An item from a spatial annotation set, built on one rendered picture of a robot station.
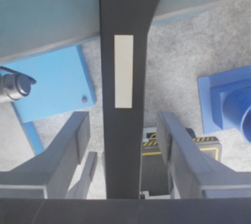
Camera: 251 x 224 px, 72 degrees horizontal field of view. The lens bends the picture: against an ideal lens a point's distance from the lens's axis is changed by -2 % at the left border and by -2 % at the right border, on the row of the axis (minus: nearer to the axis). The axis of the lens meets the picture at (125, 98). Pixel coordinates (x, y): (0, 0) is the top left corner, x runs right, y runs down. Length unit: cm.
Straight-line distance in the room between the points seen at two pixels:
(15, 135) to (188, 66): 124
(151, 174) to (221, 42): 95
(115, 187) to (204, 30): 121
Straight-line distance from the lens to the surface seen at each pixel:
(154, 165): 112
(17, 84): 80
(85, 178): 29
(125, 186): 17
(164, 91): 126
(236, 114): 116
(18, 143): 141
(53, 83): 118
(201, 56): 130
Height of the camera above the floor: 119
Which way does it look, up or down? 73 degrees down
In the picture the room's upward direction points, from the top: 178 degrees clockwise
